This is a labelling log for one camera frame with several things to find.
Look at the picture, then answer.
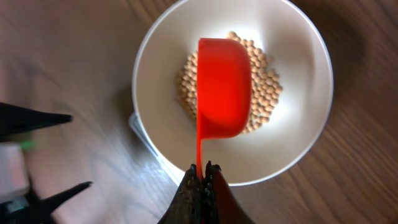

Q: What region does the cream round bowl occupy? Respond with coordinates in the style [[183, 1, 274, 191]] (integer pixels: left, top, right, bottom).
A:
[[132, 0, 333, 186]]

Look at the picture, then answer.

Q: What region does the red measuring scoop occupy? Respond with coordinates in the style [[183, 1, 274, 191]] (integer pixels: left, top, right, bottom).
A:
[[196, 38, 251, 179]]

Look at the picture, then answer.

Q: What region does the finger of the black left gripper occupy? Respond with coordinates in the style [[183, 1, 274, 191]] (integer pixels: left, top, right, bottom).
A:
[[1, 103, 73, 137]]

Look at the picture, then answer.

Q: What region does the white digital kitchen scale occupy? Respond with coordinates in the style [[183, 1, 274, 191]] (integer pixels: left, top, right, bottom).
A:
[[128, 112, 185, 185]]

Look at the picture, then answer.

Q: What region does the pile of beans in bowl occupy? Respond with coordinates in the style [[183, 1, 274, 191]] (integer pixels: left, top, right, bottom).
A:
[[176, 31, 283, 134]]

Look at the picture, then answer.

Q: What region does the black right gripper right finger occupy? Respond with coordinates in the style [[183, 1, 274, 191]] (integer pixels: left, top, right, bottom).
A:
[[203, 161, 254, 224]]

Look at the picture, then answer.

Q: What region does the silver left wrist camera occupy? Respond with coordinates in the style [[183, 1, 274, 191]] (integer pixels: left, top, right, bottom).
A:
[[1, 142, 30, 203]]

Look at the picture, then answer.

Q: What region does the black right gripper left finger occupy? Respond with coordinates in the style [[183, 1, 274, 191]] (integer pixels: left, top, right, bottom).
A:
[[158, 164, 201, 224]]

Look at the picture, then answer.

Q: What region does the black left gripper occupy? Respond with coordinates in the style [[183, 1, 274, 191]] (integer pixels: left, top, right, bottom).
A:
[[1, 181, 93, 224]]

